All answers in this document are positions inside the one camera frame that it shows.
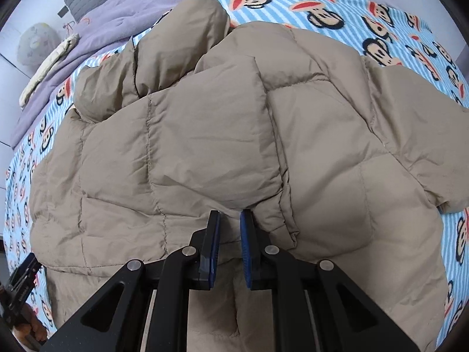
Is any round pale plush cushion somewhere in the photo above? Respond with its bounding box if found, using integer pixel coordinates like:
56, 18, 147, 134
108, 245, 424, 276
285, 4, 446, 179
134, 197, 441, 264
17, 22, 61, 68

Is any monkey print striped blanket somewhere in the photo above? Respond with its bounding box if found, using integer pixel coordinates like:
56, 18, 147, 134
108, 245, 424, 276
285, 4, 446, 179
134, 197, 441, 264
2, 0, 469, 341

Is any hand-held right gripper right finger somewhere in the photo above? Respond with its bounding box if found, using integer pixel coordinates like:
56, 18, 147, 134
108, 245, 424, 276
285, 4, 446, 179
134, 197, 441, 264
239, 208, 422, 352

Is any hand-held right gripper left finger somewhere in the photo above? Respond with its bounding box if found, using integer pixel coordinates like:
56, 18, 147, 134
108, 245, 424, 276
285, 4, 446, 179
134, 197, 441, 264
46, 210, 222, 352

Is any cream folded cloth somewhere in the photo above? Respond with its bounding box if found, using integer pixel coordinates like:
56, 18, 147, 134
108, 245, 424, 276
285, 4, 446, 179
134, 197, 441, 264
19, 33, 80, 105

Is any purple quilt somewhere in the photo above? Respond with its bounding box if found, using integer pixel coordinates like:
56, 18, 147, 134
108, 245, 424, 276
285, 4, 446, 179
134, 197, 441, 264
10, 0, 235, 151

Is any person's left hand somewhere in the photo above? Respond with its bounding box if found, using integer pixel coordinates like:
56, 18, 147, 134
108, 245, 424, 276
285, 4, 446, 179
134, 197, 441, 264
15, 306, 49, 343

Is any beige puffer jacket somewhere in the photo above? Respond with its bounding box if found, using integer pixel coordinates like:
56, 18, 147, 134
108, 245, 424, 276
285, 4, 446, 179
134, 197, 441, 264
28, 0, 469, 352

